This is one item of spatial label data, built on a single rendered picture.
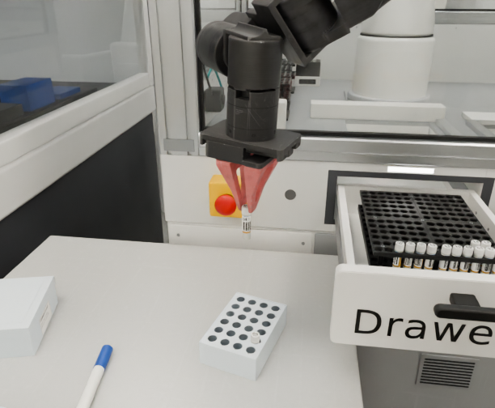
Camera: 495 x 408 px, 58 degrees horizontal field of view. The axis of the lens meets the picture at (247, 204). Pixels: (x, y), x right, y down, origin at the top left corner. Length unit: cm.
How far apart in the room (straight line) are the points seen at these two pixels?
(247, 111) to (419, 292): 29
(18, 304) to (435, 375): 86
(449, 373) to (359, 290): 61
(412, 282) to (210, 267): 41
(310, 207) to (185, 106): 30
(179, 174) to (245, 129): 42
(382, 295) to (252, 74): 30
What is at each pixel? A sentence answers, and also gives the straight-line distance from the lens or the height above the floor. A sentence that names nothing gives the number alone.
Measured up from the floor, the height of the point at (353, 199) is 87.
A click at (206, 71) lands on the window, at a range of 85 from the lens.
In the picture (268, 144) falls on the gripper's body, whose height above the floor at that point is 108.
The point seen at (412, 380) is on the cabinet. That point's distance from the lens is 115.
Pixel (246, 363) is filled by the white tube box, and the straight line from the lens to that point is 63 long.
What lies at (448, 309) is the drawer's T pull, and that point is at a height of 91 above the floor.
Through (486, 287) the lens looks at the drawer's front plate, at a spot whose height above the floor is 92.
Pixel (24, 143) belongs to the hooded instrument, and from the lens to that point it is 110.
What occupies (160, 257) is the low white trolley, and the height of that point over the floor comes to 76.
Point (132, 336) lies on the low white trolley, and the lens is 72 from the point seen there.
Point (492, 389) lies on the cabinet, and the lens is 121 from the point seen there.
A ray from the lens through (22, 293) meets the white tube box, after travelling 78.
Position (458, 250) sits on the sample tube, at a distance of 68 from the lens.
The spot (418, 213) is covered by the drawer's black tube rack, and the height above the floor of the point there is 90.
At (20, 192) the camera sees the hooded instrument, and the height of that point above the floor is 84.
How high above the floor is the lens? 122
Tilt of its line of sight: 25 degrees down
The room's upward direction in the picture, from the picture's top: straight up
